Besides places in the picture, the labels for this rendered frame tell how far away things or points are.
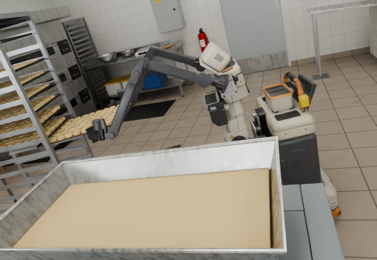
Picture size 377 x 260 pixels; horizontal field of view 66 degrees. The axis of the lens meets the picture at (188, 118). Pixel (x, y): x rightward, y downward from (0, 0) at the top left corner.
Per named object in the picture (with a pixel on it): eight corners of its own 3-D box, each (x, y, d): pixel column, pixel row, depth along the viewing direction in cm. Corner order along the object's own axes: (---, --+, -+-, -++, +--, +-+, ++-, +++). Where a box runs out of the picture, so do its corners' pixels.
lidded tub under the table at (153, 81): (144, 90, 570) (139, 77, 560) (152, 82, 610) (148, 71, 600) (161, 86, 558) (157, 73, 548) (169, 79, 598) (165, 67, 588)
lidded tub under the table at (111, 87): (107, 96, 601) (102, 84, 591) (118, 89, 640) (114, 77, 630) (123, 94, 587) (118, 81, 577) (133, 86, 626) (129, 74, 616)
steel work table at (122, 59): (100, 110, 604) (81, 65, 568) (116, 97, 666) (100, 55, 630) (185, 96, 539) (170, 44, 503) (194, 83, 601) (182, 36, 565)
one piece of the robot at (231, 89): (237, 90, 173) (230, 72, 169) (238, 92, 169) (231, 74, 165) (221, 96, 175) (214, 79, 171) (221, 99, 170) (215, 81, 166)
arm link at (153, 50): (145, 45, 199) (148, 40, 208) (142, 63, 207) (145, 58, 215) (207, 63, 203) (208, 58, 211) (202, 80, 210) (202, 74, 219)
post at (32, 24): (116, 206, 261) (29, 10, 198) (115, 208, 258) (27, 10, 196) (113, 206, 262) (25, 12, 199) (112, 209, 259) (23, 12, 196)
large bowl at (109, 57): (96, 65, 577) (93, 59, 572) (106, 60, 611) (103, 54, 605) (113, 62, 564) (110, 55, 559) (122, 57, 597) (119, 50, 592)
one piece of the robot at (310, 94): (290, 102, 215) (300, 72, 206) (308, 121, 183) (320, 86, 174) (275, 100, 214) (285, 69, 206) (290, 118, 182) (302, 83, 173)
